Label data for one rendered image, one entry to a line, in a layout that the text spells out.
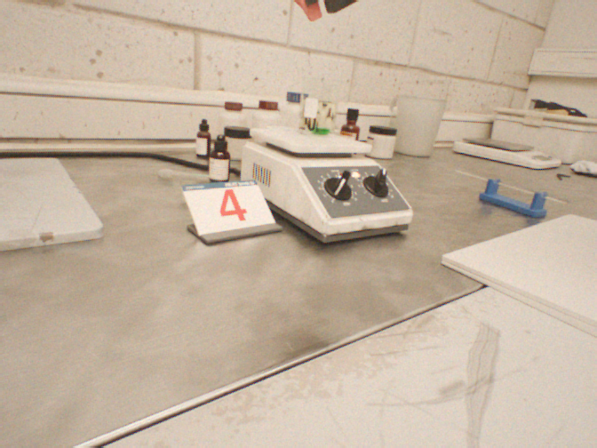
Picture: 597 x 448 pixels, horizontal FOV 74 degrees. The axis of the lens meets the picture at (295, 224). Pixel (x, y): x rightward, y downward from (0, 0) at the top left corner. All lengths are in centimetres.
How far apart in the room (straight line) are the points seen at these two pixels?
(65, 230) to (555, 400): 38
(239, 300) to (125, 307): 8
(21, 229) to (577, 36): 187
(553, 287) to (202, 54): 74
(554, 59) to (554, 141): 48
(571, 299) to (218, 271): 29
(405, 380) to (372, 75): 102
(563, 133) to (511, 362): 126
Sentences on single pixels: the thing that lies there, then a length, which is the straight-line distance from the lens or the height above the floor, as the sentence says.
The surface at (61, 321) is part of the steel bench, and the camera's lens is 29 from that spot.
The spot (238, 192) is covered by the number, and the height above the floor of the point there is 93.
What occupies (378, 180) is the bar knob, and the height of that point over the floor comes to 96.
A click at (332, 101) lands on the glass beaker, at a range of 52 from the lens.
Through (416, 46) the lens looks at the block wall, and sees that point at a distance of 133.
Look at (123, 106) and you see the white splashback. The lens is 80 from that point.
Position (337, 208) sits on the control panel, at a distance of 41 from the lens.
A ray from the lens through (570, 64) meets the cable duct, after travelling 189.
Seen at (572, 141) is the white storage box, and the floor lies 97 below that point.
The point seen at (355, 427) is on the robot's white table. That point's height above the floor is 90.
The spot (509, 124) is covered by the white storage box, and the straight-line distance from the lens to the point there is 159.
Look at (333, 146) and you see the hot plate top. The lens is 47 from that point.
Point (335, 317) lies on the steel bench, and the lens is 29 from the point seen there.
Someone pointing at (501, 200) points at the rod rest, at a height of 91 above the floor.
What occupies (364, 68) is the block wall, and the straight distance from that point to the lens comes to 117.
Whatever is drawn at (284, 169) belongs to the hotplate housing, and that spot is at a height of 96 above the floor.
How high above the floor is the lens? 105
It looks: 20 degrees down
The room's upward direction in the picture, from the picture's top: 7 degrees clockwise
